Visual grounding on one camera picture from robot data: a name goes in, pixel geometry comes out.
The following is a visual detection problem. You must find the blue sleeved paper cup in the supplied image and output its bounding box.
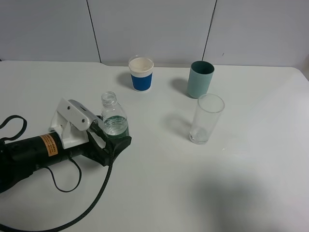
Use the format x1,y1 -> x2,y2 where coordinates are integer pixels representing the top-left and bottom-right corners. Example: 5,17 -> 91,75
128,55 -> 154,92

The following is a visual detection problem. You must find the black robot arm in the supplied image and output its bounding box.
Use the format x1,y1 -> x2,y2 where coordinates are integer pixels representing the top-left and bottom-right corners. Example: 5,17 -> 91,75
0,116 -> 132,192

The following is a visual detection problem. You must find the clear tall drinking glass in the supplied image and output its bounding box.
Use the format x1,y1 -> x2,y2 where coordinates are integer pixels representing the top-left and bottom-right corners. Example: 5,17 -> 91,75
189,94 -> 225,145

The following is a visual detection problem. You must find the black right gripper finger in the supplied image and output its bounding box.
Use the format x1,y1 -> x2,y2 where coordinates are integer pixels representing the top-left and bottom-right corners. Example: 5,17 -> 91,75
106,136 -> 132,164

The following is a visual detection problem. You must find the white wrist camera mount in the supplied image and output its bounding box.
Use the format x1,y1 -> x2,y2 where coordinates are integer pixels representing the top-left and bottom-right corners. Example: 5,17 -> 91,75
49,98 -> 97,149

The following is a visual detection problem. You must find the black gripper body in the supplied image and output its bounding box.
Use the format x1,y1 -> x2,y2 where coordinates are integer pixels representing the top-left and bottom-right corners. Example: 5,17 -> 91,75
70,131 -> 112,166

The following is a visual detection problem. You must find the clear plastic water bottle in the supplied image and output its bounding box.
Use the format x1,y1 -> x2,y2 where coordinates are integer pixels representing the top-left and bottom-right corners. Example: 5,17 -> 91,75
101,91 -> 129,139

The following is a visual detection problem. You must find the teal green cup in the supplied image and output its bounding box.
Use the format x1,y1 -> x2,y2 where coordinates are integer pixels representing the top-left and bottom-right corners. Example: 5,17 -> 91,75
187,61 -> 215,99

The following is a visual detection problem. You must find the black braided cable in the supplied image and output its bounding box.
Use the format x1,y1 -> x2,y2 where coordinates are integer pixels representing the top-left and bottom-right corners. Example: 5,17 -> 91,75
0,115 -> 116,232

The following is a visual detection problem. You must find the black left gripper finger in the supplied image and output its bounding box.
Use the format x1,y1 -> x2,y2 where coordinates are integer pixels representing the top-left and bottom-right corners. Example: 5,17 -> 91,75
93,117 -> 104,138

